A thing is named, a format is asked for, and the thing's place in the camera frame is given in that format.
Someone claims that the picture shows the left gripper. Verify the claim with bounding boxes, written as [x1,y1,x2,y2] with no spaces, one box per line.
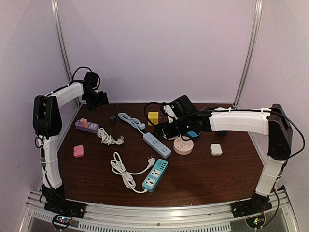
[83,91,109,112]

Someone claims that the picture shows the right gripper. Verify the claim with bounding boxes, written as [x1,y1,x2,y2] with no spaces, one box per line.
[154,117,192,142]

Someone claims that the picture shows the light blue plug adapter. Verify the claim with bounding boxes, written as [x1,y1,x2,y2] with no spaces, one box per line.
[187,131,200,141]

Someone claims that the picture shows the small pink adapter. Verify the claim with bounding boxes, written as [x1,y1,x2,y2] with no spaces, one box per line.
[80,118,88,128]

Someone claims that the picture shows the dark grey USB charger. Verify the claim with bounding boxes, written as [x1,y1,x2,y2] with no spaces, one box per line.
[109,115,117,123]

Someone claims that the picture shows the white plug adapter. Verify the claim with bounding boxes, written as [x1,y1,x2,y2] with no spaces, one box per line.
[210,144,223,156]

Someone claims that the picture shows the pink round power strip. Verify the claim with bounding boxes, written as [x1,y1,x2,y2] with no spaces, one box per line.
[173,136,194,155]

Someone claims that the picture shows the yellow cube socket adapter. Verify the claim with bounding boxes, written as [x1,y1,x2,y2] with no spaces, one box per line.
[148,112,159,126]

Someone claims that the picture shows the grey-blue power strip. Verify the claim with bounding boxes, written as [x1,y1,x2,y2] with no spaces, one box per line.
[143,132,171,159]

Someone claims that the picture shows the pink plug adapter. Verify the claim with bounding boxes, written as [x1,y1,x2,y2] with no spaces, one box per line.
[73,145,84,158]

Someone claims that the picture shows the teal USB power strip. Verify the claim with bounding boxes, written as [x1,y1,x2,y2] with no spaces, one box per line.
[142,159,169,193]

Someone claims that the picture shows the blue cube socket adapter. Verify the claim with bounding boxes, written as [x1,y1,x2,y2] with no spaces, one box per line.
[218,131,228,136]

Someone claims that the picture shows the purple power strip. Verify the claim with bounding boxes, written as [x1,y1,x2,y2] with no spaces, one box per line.
[75,118,99,133]

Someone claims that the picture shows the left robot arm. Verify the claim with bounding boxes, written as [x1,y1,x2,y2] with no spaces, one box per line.
[33,81,109,215]

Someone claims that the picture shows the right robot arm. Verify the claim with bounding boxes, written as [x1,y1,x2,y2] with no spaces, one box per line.
[154,104,293,214]

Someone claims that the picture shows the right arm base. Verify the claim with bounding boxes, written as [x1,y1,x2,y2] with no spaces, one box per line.
[230,196,272,218]

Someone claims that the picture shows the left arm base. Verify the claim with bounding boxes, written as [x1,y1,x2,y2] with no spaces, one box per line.
[44,195,86,218]

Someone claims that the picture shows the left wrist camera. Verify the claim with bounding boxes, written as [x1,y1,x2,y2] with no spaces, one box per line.
[84,72,100,90]

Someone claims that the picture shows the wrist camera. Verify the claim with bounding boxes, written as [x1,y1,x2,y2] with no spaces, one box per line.
[163,95,197,123]
[84,72,100,90]

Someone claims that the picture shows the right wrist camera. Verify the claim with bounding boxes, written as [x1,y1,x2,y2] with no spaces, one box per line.
[163,95,197,123]

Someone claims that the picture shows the white coiled cable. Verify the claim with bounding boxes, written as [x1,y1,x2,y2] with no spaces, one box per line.
[96,127,126,147]

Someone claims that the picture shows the white cable with plug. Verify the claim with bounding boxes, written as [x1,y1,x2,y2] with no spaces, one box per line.
[110,151,156,194]

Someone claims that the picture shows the aluminium front rail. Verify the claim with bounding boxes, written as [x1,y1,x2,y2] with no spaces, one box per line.
[17,190,300,232]

